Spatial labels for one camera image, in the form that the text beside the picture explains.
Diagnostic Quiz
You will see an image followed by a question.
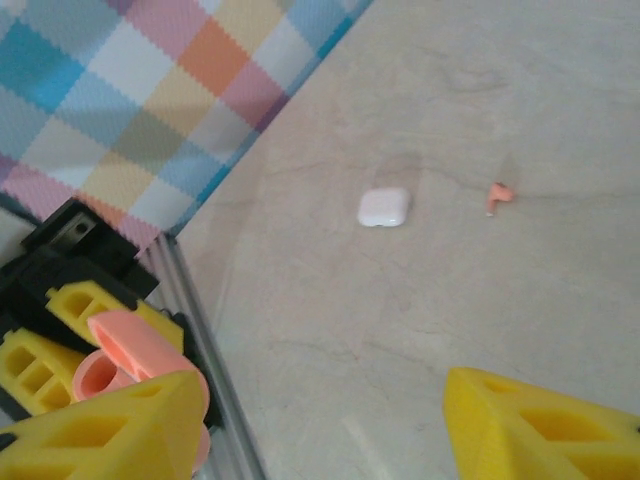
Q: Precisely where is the white earbud charging case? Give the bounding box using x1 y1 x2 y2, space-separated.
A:
356 186 413 229

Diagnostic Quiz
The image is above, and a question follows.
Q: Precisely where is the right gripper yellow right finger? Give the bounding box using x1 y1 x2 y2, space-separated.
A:
443 367 640 480

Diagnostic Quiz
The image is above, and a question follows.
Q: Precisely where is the aluminium frame side rail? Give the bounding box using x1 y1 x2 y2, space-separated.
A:
134 233 267 480

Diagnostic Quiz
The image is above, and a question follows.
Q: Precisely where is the pink earbud charging case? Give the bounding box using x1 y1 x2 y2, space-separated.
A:
72 309 212 479

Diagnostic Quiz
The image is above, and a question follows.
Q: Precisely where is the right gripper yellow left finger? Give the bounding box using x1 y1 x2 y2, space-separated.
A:
0 369 210 480

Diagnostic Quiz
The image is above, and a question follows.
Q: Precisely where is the pink wireless earbud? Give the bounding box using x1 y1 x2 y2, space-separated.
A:
484 181 516 218

